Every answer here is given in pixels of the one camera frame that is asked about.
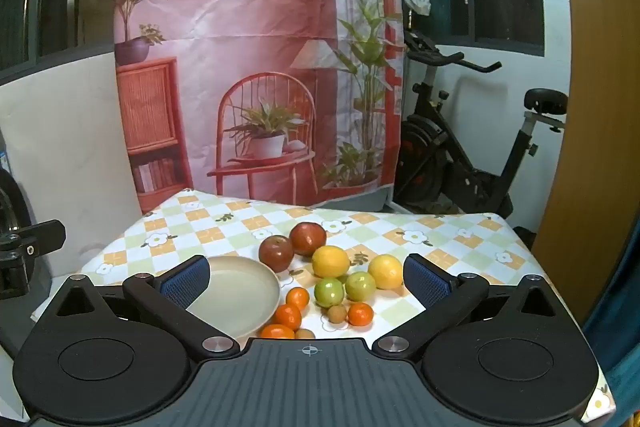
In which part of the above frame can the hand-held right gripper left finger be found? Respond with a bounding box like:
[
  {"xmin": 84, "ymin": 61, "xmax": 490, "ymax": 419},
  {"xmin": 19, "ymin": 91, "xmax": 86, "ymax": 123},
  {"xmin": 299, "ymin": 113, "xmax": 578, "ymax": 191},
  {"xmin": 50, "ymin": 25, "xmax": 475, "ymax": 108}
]
[{"xmin": 50, "ymin": 254, "xmax": 241, "ymax": 360}]

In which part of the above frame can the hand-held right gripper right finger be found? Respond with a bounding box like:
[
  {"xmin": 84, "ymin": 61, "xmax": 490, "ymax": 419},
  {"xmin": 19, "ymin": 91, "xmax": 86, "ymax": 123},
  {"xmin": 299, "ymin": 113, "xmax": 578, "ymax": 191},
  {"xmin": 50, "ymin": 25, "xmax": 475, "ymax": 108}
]
[{"xmin": 372, "ymin": 253, "xmax": 568, "ymax": 360}]

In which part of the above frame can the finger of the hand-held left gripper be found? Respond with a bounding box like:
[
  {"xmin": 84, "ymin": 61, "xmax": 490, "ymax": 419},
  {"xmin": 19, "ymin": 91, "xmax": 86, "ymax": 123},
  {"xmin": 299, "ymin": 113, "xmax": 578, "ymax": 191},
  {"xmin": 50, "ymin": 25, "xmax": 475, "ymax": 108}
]
[{"xmin": 0, "ymin": 219, "xmax": 66, "ymax": 265}]

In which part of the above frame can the beige round plate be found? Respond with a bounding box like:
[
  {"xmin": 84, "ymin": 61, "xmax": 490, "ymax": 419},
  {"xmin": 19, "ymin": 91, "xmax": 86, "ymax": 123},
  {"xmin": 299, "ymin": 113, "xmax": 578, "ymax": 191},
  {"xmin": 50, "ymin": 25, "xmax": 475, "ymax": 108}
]
[{"xmin": 186, "ymin": 255, "xmax": 281, "ymax": 340}]

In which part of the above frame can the green round fruit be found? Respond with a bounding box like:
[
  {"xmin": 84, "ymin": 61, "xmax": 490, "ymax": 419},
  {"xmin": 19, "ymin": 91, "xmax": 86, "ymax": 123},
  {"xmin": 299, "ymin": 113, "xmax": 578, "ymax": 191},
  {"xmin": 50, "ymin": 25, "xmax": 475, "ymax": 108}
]
[
  {"xmin": 345, "ymin": 271, "xmax": 377, "ymax": 303},
  {"xmin": 314, "ymin": 277, "xmax": 346, "ymax": 308}
]

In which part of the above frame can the orange mandarin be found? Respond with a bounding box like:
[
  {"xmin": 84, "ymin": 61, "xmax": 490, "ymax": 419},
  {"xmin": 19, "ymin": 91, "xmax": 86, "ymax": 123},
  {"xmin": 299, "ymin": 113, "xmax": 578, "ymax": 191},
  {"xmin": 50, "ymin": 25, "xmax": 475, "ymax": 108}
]
[
  {"xmin": 273, "ymin": 304, "xmax": 303, "ymax": 330},
  {"xmin": 347, "ymin": 302, "xmax": 375, "ymax": 327},
  {"xmin": 286, "ymin": 287, "xmax": 311, "ymax": 312},
  {"xmin": 260, "ymin": 323, "xmax": 296, "ymax": 340}
]

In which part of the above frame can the yellow lemon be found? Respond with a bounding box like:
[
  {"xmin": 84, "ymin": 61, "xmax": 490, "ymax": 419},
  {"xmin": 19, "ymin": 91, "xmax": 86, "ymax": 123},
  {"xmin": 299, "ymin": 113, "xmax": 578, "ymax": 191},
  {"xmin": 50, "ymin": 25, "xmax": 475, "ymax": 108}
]
[
  {"xmin": 312, "ymin": 245, "xmax": 351, "ymax": 278},
  {"xmin": 368, "ymin": 254, "xmax": 405, "ymax": 290}
]

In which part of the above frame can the brownish red apple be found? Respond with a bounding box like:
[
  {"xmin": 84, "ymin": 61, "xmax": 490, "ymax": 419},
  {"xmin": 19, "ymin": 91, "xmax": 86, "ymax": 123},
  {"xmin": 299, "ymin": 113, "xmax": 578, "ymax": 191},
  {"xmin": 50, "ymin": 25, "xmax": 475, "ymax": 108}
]
[{"xmin": 272, "ymin": 235, "xmax": 295, "ymax": 273}]

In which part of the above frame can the bright red apple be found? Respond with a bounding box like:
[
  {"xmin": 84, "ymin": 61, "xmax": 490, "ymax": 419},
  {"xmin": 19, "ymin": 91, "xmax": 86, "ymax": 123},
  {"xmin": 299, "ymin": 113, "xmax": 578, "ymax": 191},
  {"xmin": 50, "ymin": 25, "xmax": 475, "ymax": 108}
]
[{"xmin": 289, "ymin": 222, "xmax": 327, "ymax": 257}]

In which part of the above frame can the white foam board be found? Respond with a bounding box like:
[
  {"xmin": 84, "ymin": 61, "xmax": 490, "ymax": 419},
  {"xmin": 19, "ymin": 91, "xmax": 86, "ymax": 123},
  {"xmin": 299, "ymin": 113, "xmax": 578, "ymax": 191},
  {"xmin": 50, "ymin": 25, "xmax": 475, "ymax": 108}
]
[{"xmin": 0, "ymin": 52, "xmax": 143, "ymax": 278}]

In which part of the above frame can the black exercise bike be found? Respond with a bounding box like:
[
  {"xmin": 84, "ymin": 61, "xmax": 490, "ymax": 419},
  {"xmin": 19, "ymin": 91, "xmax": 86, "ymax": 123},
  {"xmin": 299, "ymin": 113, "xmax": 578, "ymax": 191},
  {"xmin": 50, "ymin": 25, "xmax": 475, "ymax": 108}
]
[{"xmin": 392, "ymin": 14, "xmax": 569, "ymax": 220}]

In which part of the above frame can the teal curtain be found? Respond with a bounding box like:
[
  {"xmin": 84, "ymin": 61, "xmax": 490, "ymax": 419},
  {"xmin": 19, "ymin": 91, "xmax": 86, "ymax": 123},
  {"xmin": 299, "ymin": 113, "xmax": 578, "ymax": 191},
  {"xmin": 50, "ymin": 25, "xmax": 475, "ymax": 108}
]
[{"xmin": 582, "ymin": 257, "xmax": 640, "ymax": 427}]

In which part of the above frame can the wooden door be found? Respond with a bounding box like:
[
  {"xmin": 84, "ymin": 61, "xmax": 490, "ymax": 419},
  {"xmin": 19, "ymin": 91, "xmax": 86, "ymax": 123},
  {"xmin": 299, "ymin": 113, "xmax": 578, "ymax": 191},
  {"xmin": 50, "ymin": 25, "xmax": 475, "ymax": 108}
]
[{"xmin": 531, "ymin": 0, "xmax": 640, "ymax": 328}]

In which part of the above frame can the printed room backdrop cloth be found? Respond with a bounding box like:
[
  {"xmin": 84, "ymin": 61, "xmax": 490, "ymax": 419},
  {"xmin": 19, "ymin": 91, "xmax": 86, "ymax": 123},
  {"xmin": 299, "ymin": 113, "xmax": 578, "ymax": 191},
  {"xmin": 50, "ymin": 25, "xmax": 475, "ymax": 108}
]
[{"xmin": 114, "ymin": 0, "xmax": 405, "ymax": 214}]

